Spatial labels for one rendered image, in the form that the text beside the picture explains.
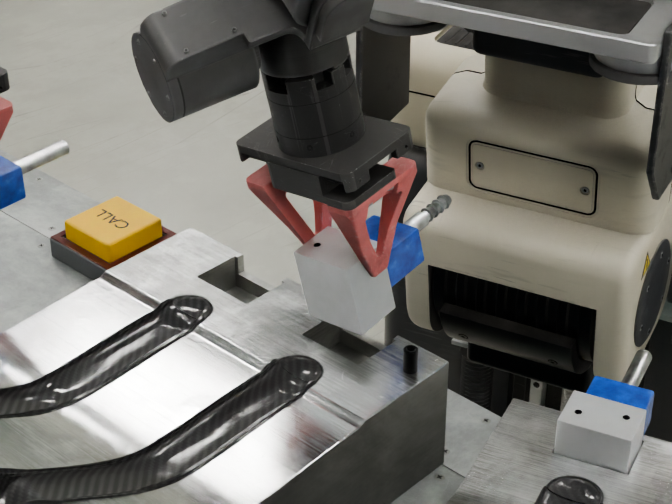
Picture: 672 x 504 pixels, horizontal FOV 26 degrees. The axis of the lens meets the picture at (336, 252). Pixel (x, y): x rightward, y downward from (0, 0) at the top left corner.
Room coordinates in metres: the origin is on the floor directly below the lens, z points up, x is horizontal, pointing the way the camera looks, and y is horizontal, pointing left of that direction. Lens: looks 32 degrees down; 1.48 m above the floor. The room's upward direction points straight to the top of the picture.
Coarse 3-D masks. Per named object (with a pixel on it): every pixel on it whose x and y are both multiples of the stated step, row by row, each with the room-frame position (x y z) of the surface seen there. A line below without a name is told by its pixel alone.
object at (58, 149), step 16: (64, 144) 1.01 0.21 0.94; (0, 160) 0.97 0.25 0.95; (16, 160) 0.98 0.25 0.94; (32, 160) 0.99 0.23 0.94; (48, 160) 1.00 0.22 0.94; (0, 176) 0.95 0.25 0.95; (16, 176) 0.96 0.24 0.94; (0, 192) 0.94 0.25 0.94; (16, 192) 0.95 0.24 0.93; (0, 208) 0.94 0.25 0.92
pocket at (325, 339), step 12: (324, 324) 0.84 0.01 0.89; (312, 336) 0.84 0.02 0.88; (324, 336) 0.84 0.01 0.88; (336, 336) 0.85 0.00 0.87; (348, 336) 0.85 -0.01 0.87; (360, 336) 0.85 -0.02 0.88; (336, 348) 0.85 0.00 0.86; (348, 348) 0.85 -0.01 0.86; (360, 348) 0.84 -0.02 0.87; (372, 348) 0.84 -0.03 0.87; (360, 360) 0.83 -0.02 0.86
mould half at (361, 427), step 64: (192, 256) 0.93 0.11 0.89; (64, 320) 0.85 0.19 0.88; (128, 320) 0.85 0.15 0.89; (256, 320) 0.84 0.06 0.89; (320, 320) 0.84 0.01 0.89; (0, 384) 0.77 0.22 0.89; (128, 384) 0.78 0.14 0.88; (192, 384) 0.78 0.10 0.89; (320, 384) 0.77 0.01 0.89; (384, 384) 0.77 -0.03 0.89; (0, 448) 0.67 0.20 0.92; (64, 448) 0.70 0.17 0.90; (128, 448) 0.71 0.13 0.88; (256, 448) 0.71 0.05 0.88; (320, 448) 0.71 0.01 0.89; (384, 448) 0.75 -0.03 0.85
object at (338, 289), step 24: (432, 216) 0.89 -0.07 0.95; (312, 240) 0.84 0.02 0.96; (336, 240) 0.83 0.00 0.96; (408, 240) 0.84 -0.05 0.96; (312, 264) 0.82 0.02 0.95; (336, 264) 0.80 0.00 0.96; (360, 264) 0.81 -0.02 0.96; (408, 264) 0.84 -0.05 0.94; (312, 288) 0.82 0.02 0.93; (336, 288) 0.81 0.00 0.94; (360, 288) 0.80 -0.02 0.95; (384, 288) 0.82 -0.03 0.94; (312, 312) 0.83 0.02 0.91; (336, 312) 0.81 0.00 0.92; (360, 312) 0.80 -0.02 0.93; (384, 312) 0.81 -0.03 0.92
